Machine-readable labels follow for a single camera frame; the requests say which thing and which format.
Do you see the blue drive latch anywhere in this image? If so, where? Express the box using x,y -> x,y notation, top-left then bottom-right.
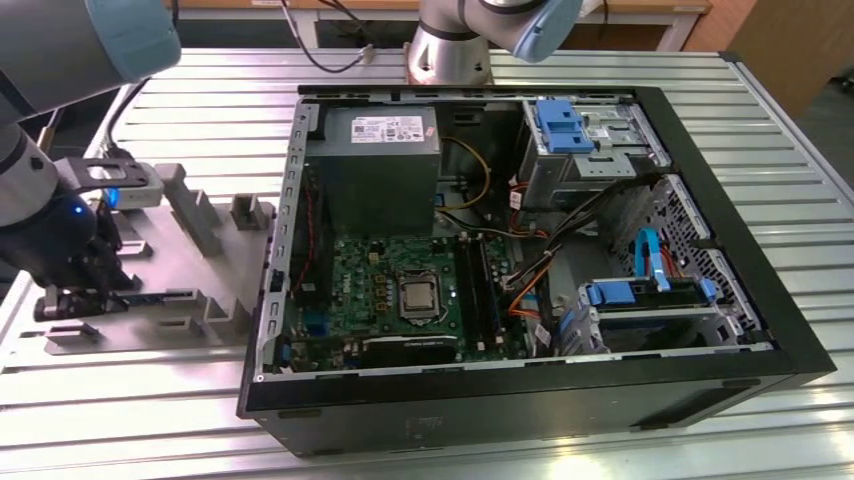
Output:
535,99 -> 596,155

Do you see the brown wooden cabinet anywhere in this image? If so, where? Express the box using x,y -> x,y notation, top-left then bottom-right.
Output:
679,0 -> 854,121

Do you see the grey power supply unit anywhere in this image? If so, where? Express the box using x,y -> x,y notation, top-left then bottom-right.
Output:
303,102 -> 445,239

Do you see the black camera cable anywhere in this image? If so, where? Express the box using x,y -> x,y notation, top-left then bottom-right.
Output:
97,82 -> 153,162
277,0 -> 376,72

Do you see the silver CPU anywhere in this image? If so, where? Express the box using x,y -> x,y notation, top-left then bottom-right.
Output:
397,280 -> 440,314

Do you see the metal socket cover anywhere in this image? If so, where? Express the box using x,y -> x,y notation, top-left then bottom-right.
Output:
395,269 -> 448,326

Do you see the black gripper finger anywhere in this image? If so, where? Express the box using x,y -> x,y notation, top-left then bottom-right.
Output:
33,285 -> 112,322
92,277 -> 133,310

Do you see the black case fan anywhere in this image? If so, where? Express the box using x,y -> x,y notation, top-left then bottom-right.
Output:
292,167 -> 333,306

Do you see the silver drive cage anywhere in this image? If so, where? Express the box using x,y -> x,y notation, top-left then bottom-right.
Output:
519,97 -> 672,201

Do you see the red wire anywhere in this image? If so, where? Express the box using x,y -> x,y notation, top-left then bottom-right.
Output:
297,189 -> 321,289

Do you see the black RAM slot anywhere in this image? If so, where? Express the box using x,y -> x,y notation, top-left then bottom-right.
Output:
455,233 -> 487,352
469,233 -> 499,349

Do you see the black graphics card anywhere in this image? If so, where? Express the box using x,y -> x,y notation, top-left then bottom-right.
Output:
359,333 -> 461,369

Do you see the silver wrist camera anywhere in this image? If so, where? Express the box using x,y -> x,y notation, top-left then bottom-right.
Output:
78,157 -> 167,210

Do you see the wooden desk white frame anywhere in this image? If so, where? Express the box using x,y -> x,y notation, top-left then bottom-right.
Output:
179,0 -> 712,51

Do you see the silver disk bay cage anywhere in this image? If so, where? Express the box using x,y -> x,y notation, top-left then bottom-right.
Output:
549,277 -> 768,359

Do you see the hard disk in blue carrier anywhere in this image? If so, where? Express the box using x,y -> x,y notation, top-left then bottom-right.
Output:
580,277 -> 722,314

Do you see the grey parts rack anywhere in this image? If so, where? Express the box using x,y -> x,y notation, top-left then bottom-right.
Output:
42,162 -> 279,356

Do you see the RAM stick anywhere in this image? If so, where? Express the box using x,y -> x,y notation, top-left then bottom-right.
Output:
483,244 -> 507,347
116,293 -> 203,308

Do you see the orange wire bundle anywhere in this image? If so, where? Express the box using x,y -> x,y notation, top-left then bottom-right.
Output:
507,259 -> 555,321

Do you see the yellow wire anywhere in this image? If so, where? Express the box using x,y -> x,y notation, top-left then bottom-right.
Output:
436,135 -> 493,211

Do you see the green motherboard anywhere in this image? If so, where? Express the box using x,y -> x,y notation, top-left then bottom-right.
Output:
292,232 -> 535,374

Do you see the red flat cable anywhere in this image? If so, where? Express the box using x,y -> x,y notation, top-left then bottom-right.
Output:
507,207 -> 545,239

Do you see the black PC case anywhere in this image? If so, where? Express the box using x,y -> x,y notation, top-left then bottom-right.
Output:
236,83 -> 839,457

